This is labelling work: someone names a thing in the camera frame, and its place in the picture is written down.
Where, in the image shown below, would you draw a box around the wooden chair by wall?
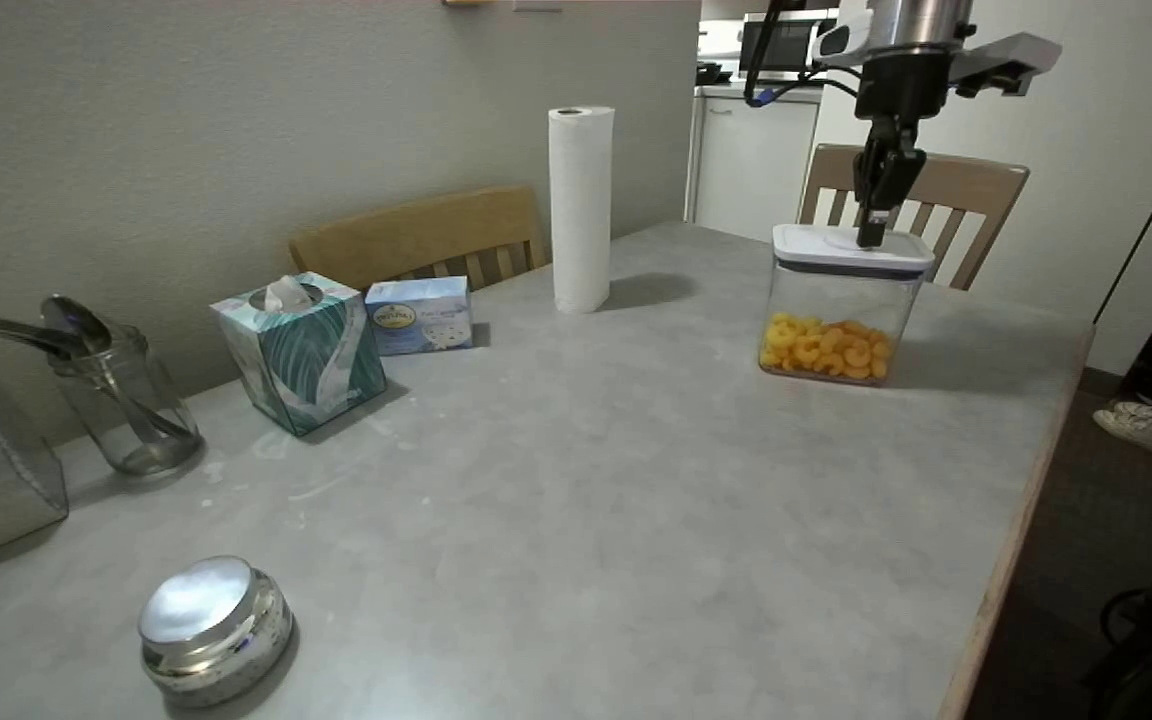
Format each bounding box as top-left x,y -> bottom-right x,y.
290,183 -> 549,289

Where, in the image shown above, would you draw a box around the white paper towel roll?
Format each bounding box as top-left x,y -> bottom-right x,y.
549,103 -> 616,316

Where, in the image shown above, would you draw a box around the clear plastic container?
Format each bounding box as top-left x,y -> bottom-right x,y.
756,263 -> 922,385

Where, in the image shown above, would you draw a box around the glass jar with utensils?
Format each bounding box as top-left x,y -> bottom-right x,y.
0,290 -> 205,480

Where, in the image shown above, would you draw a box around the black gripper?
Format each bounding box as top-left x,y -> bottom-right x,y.
850,55 -> 952,246

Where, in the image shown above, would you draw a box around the white container lid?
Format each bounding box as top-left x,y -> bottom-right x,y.
772,225 -> 932,276

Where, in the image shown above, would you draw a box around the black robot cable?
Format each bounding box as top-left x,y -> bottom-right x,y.
740,0 -> 870,113

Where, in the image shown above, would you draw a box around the orange cheese snacks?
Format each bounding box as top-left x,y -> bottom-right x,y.
756,310 -> 894,385

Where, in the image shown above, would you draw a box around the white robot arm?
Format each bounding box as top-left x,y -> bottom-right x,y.
850,0 -> 971,246

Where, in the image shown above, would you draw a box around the teal tissue box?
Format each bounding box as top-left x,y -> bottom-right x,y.
210,272 -> 388,437

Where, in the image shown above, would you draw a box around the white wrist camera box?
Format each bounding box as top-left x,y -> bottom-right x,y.
824,32 -> 1061,95

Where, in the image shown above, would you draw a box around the blue flat tissue box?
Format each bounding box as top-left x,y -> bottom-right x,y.
364,276 -> 472,355

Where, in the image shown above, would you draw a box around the wooden chair near side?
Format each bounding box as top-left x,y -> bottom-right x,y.
798,143 -> 1029,290

